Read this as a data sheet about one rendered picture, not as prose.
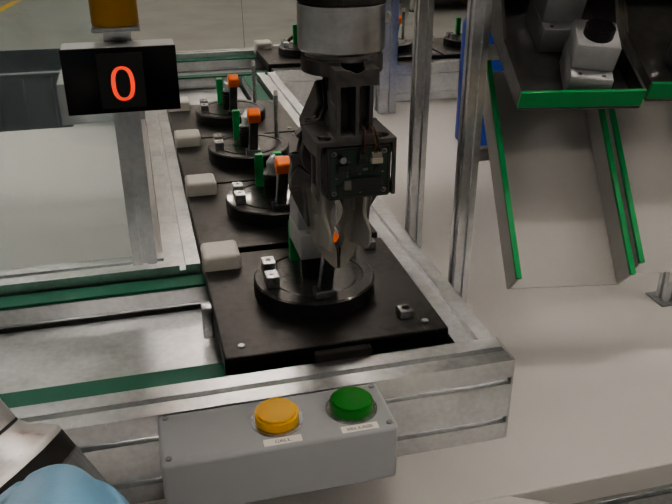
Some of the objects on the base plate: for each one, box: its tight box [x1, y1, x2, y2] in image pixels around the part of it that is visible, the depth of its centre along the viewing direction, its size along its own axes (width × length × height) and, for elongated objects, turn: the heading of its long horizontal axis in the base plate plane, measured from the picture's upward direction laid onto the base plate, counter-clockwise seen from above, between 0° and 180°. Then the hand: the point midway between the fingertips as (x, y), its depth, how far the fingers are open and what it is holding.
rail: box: [9, 337, 516, 504], centre depth 72 cm, size 6×89×11 cm, turn 105°
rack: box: [405, 0, 672, 307], centre depth 96 cm, size 21×36×80 cm, turn 105°
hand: (336, 252), depth 76 cm, fingers closed
